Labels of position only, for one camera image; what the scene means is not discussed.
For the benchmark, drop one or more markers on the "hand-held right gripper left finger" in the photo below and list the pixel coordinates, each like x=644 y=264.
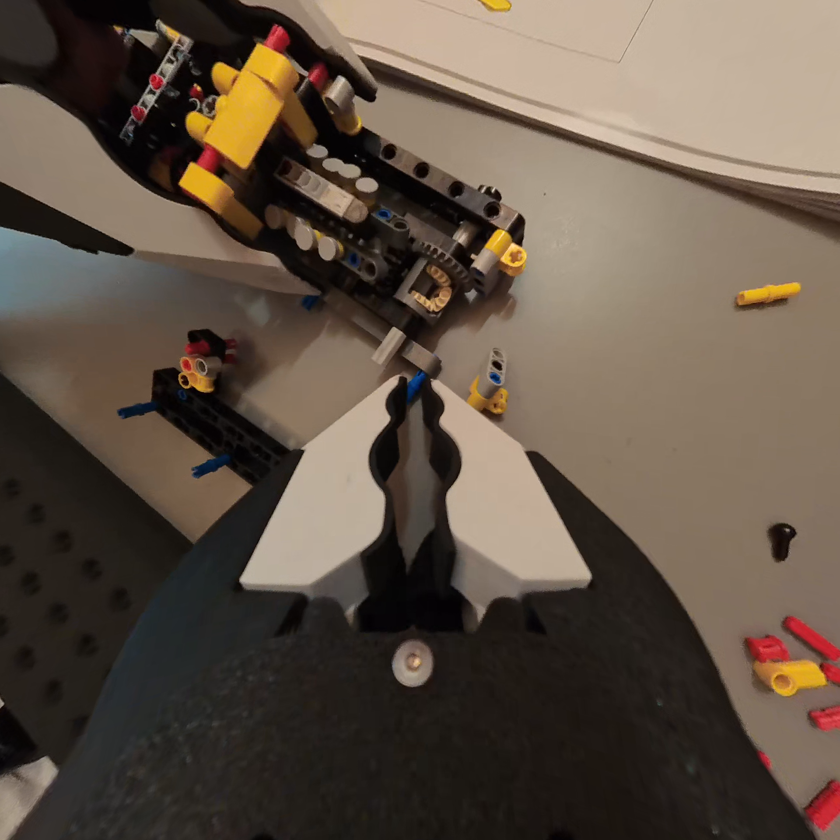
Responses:
x=315 y=518

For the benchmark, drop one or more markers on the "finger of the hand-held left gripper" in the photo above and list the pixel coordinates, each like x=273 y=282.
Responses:
x=164 y=229
x=325 y=39

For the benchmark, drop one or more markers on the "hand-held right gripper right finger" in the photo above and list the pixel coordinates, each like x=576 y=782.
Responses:
x=512 y=518

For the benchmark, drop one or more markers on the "black yellow lego car chassis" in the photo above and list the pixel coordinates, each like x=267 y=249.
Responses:
x=249 y=124

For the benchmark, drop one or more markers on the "black lego beam blue pins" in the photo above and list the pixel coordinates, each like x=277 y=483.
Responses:
x=223 y=426

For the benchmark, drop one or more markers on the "small yellow grey lego connector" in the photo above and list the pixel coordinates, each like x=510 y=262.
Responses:
x=489 y=387

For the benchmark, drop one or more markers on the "blue lego pin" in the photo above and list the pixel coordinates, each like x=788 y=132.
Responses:
x=415 y=387

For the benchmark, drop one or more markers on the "black lego pin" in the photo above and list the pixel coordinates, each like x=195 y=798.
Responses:
x=781 y=541

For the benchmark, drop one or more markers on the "scattered loose lego pieces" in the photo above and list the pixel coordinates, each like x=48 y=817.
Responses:
x=787 y=677

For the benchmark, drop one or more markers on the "open lego instruction booklet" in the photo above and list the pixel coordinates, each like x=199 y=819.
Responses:
x=656 y=65

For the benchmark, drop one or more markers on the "yellow lego pin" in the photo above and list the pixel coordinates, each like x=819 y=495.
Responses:
x=768 y=294

